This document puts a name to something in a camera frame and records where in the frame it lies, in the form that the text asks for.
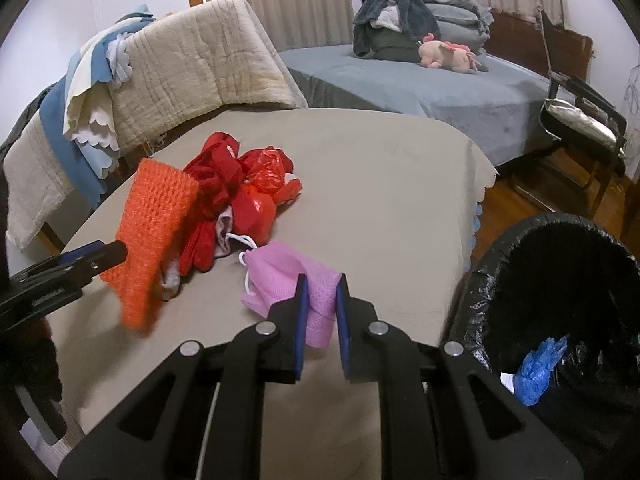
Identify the dark grey fleece blanket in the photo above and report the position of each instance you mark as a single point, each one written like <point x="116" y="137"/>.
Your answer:
<point x="395" y="0"/>

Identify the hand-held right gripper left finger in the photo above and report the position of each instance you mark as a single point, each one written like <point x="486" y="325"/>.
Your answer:
<point x="300" y="327"/>

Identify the beige quilted blanket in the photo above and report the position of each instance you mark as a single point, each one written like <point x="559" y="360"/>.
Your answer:
<point x="200" y="60"/>

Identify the orange knitted mesh scrubber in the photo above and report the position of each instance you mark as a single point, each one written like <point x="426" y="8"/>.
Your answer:
<point x="150" y="230"/>

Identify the wooden headboard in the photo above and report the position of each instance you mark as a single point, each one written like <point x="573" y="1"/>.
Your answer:
<point x="520" y="35"/>

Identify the silver grey seat cushion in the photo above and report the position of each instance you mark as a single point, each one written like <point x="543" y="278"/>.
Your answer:
<point x="575" y="120"/>

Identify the red cloth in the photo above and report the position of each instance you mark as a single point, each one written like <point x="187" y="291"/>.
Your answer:
<point x="202" y="245"/>

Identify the blue disposable glove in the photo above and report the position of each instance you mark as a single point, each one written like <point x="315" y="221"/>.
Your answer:
<point x="537" y="370"/>

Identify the red plastic bag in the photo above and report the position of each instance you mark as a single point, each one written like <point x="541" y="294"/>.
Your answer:
<point x="265" y="180"/>

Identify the pink plush toy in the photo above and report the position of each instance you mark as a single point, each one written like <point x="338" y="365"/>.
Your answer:
<point x="445" y="55"/>

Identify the small grey cloth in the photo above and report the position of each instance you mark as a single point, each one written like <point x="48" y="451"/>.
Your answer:
<point x="172" y="280"/>

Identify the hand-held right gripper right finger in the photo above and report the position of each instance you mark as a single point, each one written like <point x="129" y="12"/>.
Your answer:
<point x="342" y="332"/>

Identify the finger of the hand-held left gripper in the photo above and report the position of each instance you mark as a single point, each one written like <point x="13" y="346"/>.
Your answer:
<point x="85" y="250"/>
<point x="90" y="265"/>

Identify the blue and white scalloped cloth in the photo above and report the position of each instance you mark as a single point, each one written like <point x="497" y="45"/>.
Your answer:
<point x="60" y="110"/>

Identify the trash bin with black liner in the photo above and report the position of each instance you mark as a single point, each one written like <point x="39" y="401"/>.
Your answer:
<point x="550" y="270"/>

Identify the bed with grey sheet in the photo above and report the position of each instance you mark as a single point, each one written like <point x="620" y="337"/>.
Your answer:
<point x="400" y="90"/>

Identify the light grey folded blanket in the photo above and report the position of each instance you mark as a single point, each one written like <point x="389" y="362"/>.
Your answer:
<point x="460" y="15"/>

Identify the olive green pillow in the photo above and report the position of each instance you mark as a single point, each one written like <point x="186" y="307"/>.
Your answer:
<point x="395" y="47"/>

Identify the black chair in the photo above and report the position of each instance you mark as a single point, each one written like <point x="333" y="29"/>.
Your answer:
<point x="600" y="105"/>

